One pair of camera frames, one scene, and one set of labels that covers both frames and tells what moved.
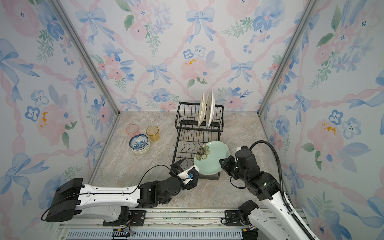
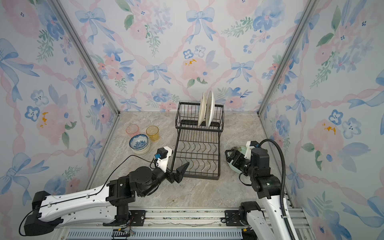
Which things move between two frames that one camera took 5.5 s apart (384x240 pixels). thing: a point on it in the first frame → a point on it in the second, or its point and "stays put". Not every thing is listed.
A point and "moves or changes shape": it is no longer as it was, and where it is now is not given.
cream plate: [202, 109] stays put
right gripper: [229, 160] → [239, 158]
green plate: [207, 156] moves or changes shape
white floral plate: [210, 109] stays put
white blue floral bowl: [138, 141] stays put
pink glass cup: [133, 130] stays put
